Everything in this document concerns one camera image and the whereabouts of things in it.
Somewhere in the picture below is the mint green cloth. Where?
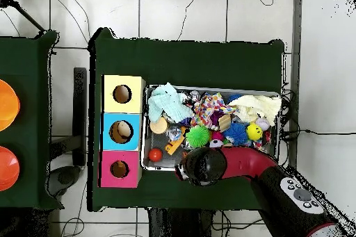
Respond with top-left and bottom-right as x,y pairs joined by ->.
147,83 -> 195,124

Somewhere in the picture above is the dark green table cloth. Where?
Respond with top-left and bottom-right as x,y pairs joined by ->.
0,30 -> 60,210
88,27 -> 286,213

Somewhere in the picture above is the black cable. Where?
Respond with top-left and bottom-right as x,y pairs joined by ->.
280,127 -> 356,138
177,0 -> 202,41

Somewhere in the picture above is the blue spiky ball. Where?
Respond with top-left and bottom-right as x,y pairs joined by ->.
224,122 -> 250,147

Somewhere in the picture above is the colourful polka dot cloth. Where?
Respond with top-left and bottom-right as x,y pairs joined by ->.
191,92 -> 235,131

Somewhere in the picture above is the orange bowl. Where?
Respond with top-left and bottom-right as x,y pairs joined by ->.
0,145 -> 21,193
0,79 -> 21,133

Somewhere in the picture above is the orange flat plastic toy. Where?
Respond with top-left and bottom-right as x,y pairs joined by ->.
163,133 -> 186,154

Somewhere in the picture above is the shallow clear mesh bin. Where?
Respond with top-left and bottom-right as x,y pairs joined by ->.
141,85 -> 281,174

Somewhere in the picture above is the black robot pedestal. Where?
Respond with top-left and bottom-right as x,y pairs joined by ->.
147,208 -> 218,237

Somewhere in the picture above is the toy hamburger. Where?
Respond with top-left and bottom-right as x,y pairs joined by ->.
149,117 -> 169,136

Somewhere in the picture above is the black stand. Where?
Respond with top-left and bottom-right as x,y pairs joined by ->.
72,67 -> 89,167

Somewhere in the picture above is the wooden box with three holes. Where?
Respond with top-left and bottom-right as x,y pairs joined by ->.
99,74 -> 147,189

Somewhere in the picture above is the cream yellow cloth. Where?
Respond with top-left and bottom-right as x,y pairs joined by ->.
230,95 -> 283,127

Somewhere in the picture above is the green furry monster toy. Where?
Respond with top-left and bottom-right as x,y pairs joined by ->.
186,125 -> 212,149

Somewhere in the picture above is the red ball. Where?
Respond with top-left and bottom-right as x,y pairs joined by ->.
148,147 -> 164,163

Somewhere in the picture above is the large yellow ball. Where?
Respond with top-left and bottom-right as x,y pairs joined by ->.
246,122 -> 264,142

